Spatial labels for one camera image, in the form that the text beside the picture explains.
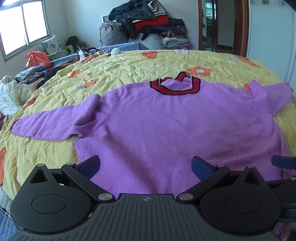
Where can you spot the white wardrobe door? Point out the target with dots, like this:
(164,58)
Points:
(271,38)

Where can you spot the folded clothes stack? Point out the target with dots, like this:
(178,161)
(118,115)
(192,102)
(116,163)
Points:
(174,35)

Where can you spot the floral grey pillow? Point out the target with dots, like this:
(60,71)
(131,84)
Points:
(53,45)

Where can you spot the green plastic stool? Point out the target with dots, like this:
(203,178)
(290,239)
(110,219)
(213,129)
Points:
(69,49)

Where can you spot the brown wooden door frame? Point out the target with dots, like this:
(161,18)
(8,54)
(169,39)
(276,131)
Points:
(224,26)

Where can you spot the purple sweater with red trim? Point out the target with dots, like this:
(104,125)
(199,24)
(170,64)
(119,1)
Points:
(146,135)

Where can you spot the yellow quilt with orange flowers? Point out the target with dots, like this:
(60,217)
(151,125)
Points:
(78,81)

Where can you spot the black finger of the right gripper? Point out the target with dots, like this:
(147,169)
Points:
(288,163)

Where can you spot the small white plush ball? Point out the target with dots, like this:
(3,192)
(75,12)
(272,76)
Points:
(115,51)

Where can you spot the white quilted jacket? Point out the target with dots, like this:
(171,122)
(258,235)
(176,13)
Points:
(13,95)

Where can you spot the blue quilted mattress pad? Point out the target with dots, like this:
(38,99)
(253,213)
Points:
(122,47)

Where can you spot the black white patterned garment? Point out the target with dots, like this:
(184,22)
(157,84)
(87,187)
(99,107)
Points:
(30,75)

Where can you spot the red folded sweater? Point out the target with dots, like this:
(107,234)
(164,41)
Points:
(159,20)

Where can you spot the dark navy padded jacket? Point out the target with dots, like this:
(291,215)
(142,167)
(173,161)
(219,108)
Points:
(129,12)

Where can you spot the orange plastic bag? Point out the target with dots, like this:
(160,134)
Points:
(37,58)

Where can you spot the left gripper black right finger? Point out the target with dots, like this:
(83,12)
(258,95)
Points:
(236,202)

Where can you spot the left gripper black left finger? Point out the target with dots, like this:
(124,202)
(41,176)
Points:
(56,200)

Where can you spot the checkered houndstooth bag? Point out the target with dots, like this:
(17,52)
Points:
(111,33)

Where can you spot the window with grey frame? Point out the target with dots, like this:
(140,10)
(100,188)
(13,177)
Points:
(23,25)

